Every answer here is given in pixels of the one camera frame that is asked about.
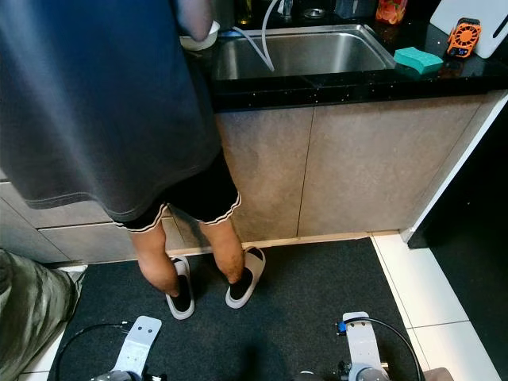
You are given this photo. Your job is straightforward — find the person in grey shirt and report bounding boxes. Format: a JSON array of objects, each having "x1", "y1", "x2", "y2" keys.
[{"x1": 0, "y1": 0, "x2": 243, "y2": 298}]

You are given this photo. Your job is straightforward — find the white slipper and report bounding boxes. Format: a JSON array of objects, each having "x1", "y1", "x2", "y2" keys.
[
  {"x1": 225, "y1": 247, "x2": 266, "y2": 310},
  {"x1": 165, "y1": 256, "x2": 196, "y2": 321}
]

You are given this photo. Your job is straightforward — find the white bowl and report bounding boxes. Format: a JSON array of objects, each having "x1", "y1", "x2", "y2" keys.
[{"x1": 179, "y1": 20, "x2": 221, "y2": 52}]

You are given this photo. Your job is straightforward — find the beige cabinet door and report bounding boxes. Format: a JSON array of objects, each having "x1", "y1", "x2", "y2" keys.
[
  {"x1": 298, "y1": 93, "x2": 501, "y2": 237},
  {"x1": 171, "y1": 106, "x2": 314, "y2": 243}
]

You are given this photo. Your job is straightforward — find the black floor mat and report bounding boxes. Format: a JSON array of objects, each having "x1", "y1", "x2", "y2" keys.
[{"x1": 48, "y1": 237, "x2": 421, "y2": 381}]

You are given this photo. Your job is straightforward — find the stainless steel sink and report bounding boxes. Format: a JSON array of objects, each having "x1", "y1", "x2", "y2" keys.
[{"x1": 210, "y1": 24, "x2": 398, "y2": 82}]

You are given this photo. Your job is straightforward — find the orange dish soap bottle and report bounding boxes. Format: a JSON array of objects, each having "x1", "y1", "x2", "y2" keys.
[{"x1": 375, "y1": 0, "x2": 408, "y2": 26}]

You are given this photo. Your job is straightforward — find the teal sponge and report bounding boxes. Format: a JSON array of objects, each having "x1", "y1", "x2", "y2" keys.
[{"x1": 393, "y1": 46, "x2": 444, "y2": 75}]

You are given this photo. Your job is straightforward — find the orange black handheld fan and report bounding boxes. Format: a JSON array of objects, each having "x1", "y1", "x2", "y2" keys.
[{"x1": 445, "y1": 17, "x2": 483, "y2": 60}]

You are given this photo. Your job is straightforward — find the white cutting board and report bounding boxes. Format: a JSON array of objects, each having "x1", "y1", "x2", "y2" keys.
[{"x1": 429, "y1": 0, "x2": 508, "y2": 60}]

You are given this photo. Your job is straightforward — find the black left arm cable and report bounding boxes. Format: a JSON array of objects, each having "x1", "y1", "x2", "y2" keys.
[{"x1": 54, "y1": 321, "x2": 130, "y2": 381}]

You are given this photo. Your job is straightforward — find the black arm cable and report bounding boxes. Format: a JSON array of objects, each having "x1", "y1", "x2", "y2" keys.
[
  {"x1": 54, "y1": 321, "x2": 130, "y2": 381},
  {"x1": 361, "y1": 317, "x2": 423, "y2": 381}
]

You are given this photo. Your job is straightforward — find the white flexible hose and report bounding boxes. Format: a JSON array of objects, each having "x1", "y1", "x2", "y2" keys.
[{"x1": 234, "y1": 0, "x2": 291, "y2": 72}]

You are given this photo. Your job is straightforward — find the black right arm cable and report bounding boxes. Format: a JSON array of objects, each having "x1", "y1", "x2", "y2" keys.
[{"x1": 361, "y1": 317, "x2": 423, "y2": 381}]

